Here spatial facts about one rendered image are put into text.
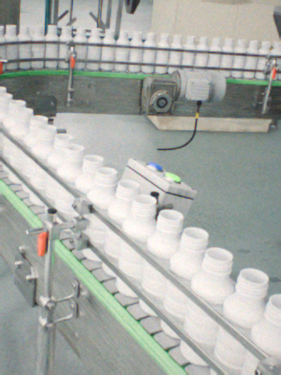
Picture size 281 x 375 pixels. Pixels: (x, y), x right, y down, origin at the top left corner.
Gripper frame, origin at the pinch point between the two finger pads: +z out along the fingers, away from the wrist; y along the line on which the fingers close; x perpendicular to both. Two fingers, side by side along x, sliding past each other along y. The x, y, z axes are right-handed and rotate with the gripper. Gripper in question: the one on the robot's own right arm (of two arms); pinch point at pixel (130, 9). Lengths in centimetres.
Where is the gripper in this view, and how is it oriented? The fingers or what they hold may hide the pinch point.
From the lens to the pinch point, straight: 117.8
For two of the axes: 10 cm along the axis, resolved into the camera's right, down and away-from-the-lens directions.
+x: 5.4, 4.0, -7.4
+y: -8.3, 1.2, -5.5
